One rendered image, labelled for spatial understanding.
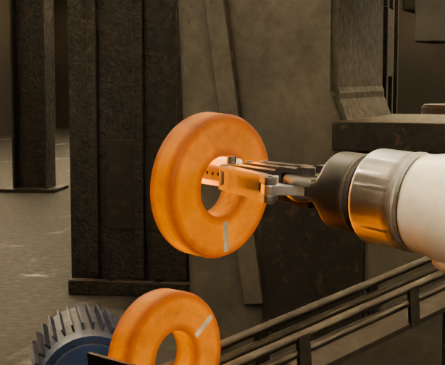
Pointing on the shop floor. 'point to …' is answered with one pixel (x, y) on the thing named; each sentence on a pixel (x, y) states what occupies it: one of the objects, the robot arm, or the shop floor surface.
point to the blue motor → (74, 336)
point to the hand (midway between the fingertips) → (213, 169)
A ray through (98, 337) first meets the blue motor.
